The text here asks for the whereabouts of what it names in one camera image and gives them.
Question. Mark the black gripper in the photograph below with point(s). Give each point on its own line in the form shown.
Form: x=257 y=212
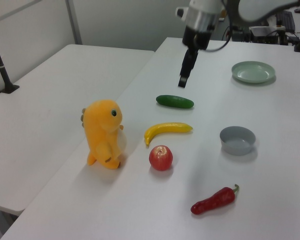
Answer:
x=196 y=40

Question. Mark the red apple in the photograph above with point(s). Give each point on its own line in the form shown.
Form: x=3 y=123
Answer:
x=161 y=158

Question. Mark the grey bowl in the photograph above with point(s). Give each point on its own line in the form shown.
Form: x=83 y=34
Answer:
x=237 y=149

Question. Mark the green cucumber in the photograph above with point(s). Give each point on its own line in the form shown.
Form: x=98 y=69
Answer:
x=175 y=102

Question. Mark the pale green plate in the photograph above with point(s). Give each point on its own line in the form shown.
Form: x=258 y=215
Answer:
x=252 y=73

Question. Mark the yellow banana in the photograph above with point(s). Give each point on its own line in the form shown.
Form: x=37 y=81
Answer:
x=165 y=128

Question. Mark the white electronics box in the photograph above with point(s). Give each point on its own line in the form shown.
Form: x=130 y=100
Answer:
x=263 y=31

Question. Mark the black keyboard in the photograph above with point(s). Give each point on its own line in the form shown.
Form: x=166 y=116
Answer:
x=286 y=21

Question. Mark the orange plush dinosaur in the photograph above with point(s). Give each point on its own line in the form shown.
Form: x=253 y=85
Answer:
x=102 y=125

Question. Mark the red chili pepper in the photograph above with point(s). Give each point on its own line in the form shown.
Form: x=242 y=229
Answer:
x=215 y=200

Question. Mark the white side table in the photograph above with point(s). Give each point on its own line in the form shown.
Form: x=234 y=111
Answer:
x=52 y=100

